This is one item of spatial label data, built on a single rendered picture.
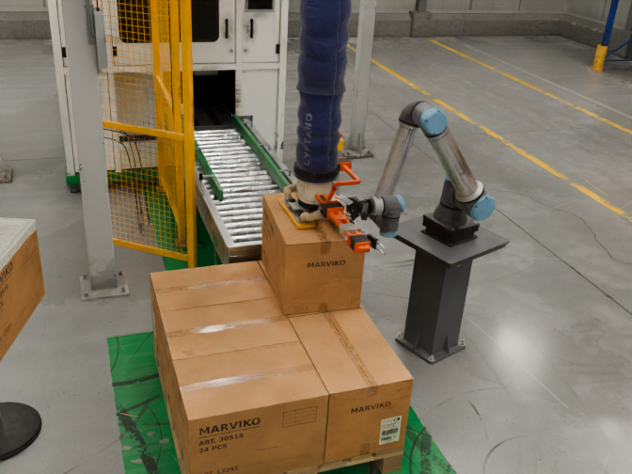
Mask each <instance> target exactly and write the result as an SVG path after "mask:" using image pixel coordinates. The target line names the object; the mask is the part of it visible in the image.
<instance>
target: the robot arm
mask: <svg viewBox="0 0 632 474"><path fill-rule="evenodd" d="M398 121H399V122H400V126H399V129H398V132H397V134H396V137H395V139H394V142H393V145H392V148H391V151H390V154H389V156H388V158H387V163H386V166H385V168H384V171H383V174H382V177H381V180H380V182H379V184H378V187H377V190H376V193H375V196H374V197H370V199H366V198H364V200H359V199H358V198H357V197H345V196H343V195H340V196H336V198H337V199H339V200H342V201H344V202H345V203H346V204H347V205H346V210H345V211H346V212H347V213H349V214H351V215H349V214H346V216H347V217H348V218H349V219H348V220H349V222H350V218H351V219H352V220H353V221H354V220H355V219H356V218H358V217H359V216H360V217H361V220H367V218H369V219H370V220H372V221H373V222H374V223H375V224H376V226H377V227H378V228H379V229H380V230H379V233H380V235H381V236H383V237H387V238H391V237H395V236H396V235H397V232H398V226H399V220H400V213H403V212H404V210H405V203H404V199H403V197H402V196H401V195H393V193H394V190H395V187H396V184H397V182H398V179H399V177H400V175H401V172H402V169H403V165H404V162H405V159H406V156H407V154H408V152H409V149H410V146H411V144H412V141H413V138H414V136H415V133H416V130H417V129H419V128H420V129H421V130H422V131H423V133H424V135H425V136H426V137H427V139H428V141H429V142H430V144H431V146H432V148H433V150H434V152H435V154H436V156H437V158H438V159H439V161H440V163H441V165H442V166H443V167H444V169H445V171H446V173H447V175H446V178H445V181H444V185H443V190H442V194H441V199H440V202H439V204H438V205H437V207H436V208H435V210H434V219H435V220H436V221H438V222H440V223H442V224H445V225H448V226H455V227H460V226H463V225H465V224H466V223H467V216H469V217H470V218H471V219H474V220H475V221H483V220H485V219H486V218H488V217H489V216H490V215H491V214H492V212H493V211H494V210H495V208H496V202H495V200H494V199H493V197H491V196H490V195H488V194H487V192H486V191H485V189H484V187H483V185H482V183H481V182H479V181H476V180H475V178H474V176H473V174H472V172H471V170H470V169H469V167H468V165H467V163H466V160H465V158H464V156H463V154H462V153H461V151H460V150H459V148H458V146H457V144H456V142H455V140H454V138H453V136H452V134H451V132H450V130H449V128H448V125H447V117H446V115H445V113H444V112H443V111H442V110H440V109H439V108H437V107H435V106H433V105H432V104H430V103H428V102H426V101H424V100H417V101H414V102H411V103H410V104H408V105H407V106H406V107H405V108H404V110H403V111H402V112H401V114H400V117H399V119H398Z"/></svg>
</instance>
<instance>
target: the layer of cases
mask: <svg viewBox="0 0 632 474"><path fill-rule="evenodd" d="M150 293H151V309H152V324H153V336H154V339H155V343H156V348H157V352H158V356H159V359H160V364H161V368H162V372H163V376H164V380H165V384H166V392H167V396H168V399H169V404H170V408H171V412H172V417H173V420H174V424H175V428H176V433H177V437H178V440H179V445H180V449H181V453H182V460H183V464H184V468H185V473H186V474H279V473H283V472H288V471H293V470H296V469H301V468H305V467H310V466H317V465H322V464H323V462H324V464H326V463H331V462H336V461H339V460H344V459H348V458H353V457H357V456H361V455H366V454H370V453H375V452H379V451H383V450H391V449H396V448H399V447H403V443H404V437H405V431H406V424H407V418H408V412H409V405H410V399H411V393H412V386H413V380H414V378H413V377H412V376H411V374H410V373H409V371H408V370H407V369H406V367H405V366H404V364H403V363H402V361H401V360H400V359H399V358H398V357H397V355H396V354H395V353H394V351H393V350H392V348H391V347H390V346H389V344H388V343H387V341H386V340H385V338H384V337H383V336H382V334H381V333H380V331H379V330H378V329H377V327H376V326H375V324H374V323H373V322H372V320H371V318H370V317H369V316H368V314H367V313H366V312H365V310H364V309H363V307H361V306H360V307H359V308H352V309H342V310H332V311H322V312H312V313H302V314H293V315H283V313H282V311H281V308H280V305H279V303H278V301H277V297H276V294H275V292H274V289H273V286H272V284H271V281H270V278H269V276H268V274H267V272H266V269H265V266H264V264H263V261H246V262H238V263H230V264H221V265H214V266H205V267H197V268H189V269H181V270H172V271H164V272H156V273H150Z"/></svg>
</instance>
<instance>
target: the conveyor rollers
mask: <svg viewBox="0 0 632 474"><path fill-rule="evenodd" d="M194 136H195V139H196V141H197V143H198V145H199V146H200V148H201V150H202V152H203V154H204V156H205V157H206V159H207V161H208V163H209V165H210V166H211V168H212V170H213V173H214V174H215V176H216V178H217V179H218V181H219V182H220V184H221V186H222V188H223V190H224V201H219V200H218V198H217V196H216V194H215V192H214V190H213V188H212V186H211V184H210V182H209V181H208V179H207V177H204V178H203V182H204V184H205V186H206V188H207V190H208V192H209V194H210V196H211V198H212V200H213V203H214V205H215V207H216V209H217V211H218V212H219V214H220V216H221V218H222V220H223V222H224V224H225V226H226V228H227V230H228V232H229V235H230V237H231V239H232V241H233V242H234V244H235V245H238V244H248V243H256V242H261V237H262V198H263V194H277V193H283V191H282V190H281V189H280V187H279V186H278V184H277V183H276V181H275V180H274V179H273V177H272V176H271V175H270V173H269V172H268V171H267V169H266V168H265V166H264V165H263V164H262V162H261V161H260V159H259V158H258V157H257V155H256V154H255V152H254V151H253V150H252V149H251V148H250V147H249V145H248V144H247V143H246V141H245V139H244V138H243V137H242V135H241V134H240V133H239V131H238V130H237V129H221V130H203V131H194ZM195 166H196V168H197V171H198V173H203V175H205V173H204V171H203V169H202V167H201V165H200V163H199V161H198V159H197V157H196V155H195Z"/></svg>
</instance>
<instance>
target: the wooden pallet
mask: <svg viewBox="0 0 632 474"><path fill-rule="evenodd" d="M153 347H154V356H155V361H156V365H157V370H158V373H159V377H160V382H161V386H162V391H163V394H164V399H165V403H166V411H167V415H168V419H169V423H170V428H171V432H172V436H173V440H174V445H175V449H176V453H177V457H178V461H179V466H180V470H181V474H186V473H185V468H184V464H183V460H182V453H181V449H180V445H179V440H178V437H177V433H176V428H175V424H174V420H173V417H172V412H171V408H170V404H169V399H168V396H167V392H166V384H165V380H164V376H163V372H162V368H161V364H160V359H159V356H158V352H157V348H156V343H155V339H154V336H153ZM403 448H404V447H399V448H396V449H391V450H383V451H379V452H375V453H370V454H366V455H361V456H357V457H353V458H348V459H344V460H339V461H336V462H331V463H326V464H324V462H323V464H322V465H317V466H310V467H305V468H301V469H296V470H293V471H288V472H283V473H279V474H317V473H319V472H323V471H327V470H331V469H336V468H340V467H345V466H352V465H356V464H361V463H366V462H369V461H374V462H375V463H376V464H377V466H378V468H379V470H380V471H381V473H382V474H384V473H388V472H391V471H396V470H400V469H401V465H402V459H403Z"/></svg>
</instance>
